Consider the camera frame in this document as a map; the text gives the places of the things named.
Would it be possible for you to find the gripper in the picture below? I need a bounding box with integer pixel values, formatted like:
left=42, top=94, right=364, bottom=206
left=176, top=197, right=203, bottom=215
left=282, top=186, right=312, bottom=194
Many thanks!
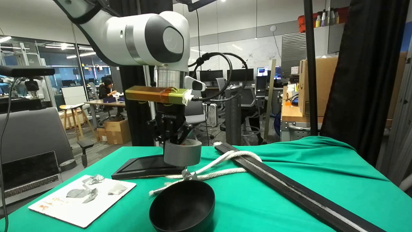
left=147, top=104, right=194, bottom=145

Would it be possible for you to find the grey-black masking tape roll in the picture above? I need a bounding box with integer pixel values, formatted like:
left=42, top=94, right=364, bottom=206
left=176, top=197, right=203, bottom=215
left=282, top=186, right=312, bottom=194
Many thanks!
left=164, top=139, right=202, bottom=167

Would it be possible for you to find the black bowl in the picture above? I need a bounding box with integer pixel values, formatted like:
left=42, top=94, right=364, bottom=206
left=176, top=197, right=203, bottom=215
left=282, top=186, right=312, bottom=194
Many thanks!
left=149, top=180, right=215, bottom=232

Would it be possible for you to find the small tape roll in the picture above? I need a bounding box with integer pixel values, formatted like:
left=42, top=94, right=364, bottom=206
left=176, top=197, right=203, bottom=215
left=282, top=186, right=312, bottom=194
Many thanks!
left=59, top=159, right=77, bottom=172

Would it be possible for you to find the silver computer tower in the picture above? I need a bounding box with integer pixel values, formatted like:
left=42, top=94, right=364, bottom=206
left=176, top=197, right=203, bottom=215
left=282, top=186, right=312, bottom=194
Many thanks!
left=203, top=103, right=219, bottom=127

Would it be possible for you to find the black flat tablet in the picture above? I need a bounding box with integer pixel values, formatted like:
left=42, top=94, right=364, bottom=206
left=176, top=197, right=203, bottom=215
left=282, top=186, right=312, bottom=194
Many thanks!
left=111, top=155, right=186, bottom=180

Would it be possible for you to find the crumpled foil scrap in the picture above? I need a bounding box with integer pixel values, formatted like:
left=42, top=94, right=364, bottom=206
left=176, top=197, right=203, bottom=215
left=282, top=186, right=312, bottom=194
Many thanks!
left=182, top=169, right=198, bottom=181

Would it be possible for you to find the stack of cardboard boxes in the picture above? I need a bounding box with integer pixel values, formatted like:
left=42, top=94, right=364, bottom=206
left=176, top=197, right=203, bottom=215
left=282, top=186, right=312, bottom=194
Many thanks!
left=96, top=119, right=132, bottom=145

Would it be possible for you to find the grey ribbed cylinder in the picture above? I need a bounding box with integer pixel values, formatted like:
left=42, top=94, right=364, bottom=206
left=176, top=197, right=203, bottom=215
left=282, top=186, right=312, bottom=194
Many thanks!
left=225, top=89, right=242, bottom=146

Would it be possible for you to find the wooden table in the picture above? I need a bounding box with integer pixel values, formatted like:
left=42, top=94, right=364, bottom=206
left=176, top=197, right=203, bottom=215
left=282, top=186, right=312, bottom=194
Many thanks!
left=84, top=99, right=126, bottom=129

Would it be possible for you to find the person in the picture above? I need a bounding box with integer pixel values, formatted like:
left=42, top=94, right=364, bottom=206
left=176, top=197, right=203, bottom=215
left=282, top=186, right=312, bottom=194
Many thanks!
left=98, top=79, right=118, bottom=101

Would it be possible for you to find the small flat foil piece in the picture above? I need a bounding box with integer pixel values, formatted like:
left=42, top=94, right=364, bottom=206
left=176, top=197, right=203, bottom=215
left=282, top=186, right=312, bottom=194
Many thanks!
left=108, top=183, right=128, bottom=196

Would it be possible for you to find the black office chair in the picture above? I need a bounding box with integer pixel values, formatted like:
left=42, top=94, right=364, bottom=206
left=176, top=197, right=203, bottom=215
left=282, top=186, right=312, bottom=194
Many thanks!
left=239, top=86, right=265, bottom=144

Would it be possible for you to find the row of monitors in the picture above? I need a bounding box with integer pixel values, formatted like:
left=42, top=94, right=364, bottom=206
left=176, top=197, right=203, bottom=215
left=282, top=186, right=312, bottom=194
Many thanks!
left=200, top=66, right=282, bottom=83

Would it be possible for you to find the wooden stool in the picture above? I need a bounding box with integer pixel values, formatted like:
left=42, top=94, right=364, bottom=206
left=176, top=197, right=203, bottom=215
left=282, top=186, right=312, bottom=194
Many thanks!
left=59, top=103, right=96, bottom=140

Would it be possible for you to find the whiteboard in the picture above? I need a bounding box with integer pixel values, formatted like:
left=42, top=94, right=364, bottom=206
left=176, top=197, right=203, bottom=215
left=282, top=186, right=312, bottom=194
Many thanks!
left=61, top=85, right=88, bottom=105

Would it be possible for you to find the large crumpled foil piece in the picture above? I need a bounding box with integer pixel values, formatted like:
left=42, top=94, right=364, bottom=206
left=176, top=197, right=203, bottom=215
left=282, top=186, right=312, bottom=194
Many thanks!
left=66, top=174, right=105, bottom=204

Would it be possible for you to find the white board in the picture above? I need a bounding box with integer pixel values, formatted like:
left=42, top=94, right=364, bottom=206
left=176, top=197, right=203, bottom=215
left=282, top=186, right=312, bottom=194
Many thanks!
left=28, top=174, right=136, bottom=228

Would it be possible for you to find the green cloth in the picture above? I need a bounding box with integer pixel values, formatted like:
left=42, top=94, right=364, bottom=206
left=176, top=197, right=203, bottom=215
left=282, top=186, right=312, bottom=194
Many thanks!
left=0, top=136, right=412, bottom=232

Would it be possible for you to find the workbench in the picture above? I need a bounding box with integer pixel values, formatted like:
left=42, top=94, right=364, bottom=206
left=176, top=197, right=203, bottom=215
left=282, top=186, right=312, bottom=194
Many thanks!
left=280, top=84, right=393, bottom=142

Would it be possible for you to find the long black bar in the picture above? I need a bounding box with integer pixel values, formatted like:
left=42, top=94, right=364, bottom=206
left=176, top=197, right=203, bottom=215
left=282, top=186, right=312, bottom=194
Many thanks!
left=214, top=143, right=387, bottom=232

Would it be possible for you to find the grey office chair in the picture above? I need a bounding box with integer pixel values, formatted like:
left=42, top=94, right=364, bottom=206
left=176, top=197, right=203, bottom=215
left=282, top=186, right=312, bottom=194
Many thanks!
left=0, top=107, right=94, bottom=181

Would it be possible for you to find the laptop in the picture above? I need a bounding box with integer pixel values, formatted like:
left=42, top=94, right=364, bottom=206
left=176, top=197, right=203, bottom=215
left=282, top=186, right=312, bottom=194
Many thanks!
left=0, top=151, right=63, bottom=207

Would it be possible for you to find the large cardboard box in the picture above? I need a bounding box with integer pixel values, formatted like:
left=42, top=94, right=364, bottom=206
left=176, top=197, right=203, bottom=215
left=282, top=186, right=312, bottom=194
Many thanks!
left=298, top=57, right=339, bottom=117

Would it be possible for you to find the black pole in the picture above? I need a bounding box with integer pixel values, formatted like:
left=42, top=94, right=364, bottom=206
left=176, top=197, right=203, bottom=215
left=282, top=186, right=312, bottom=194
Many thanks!
left=303, top=0, right=319, bottom=136

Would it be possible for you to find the row of bottles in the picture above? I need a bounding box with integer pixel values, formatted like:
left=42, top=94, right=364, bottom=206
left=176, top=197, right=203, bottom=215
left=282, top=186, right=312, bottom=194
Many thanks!
left=315, top=8, right=340, bottom=28

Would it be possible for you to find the white rope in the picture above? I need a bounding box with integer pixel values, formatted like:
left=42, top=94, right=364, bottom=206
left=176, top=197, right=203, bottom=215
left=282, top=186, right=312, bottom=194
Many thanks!
left=149, top=150, right=263, bottom=196

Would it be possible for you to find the camera on mount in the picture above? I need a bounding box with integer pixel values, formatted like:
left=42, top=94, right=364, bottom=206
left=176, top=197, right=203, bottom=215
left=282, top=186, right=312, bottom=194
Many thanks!
left=0, top=65, right=56, bottom=97

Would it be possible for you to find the black cable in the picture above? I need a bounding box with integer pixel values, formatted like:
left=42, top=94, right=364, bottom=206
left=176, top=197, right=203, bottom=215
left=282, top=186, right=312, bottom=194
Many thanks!
left=0, top=77, right=15, bottom=232

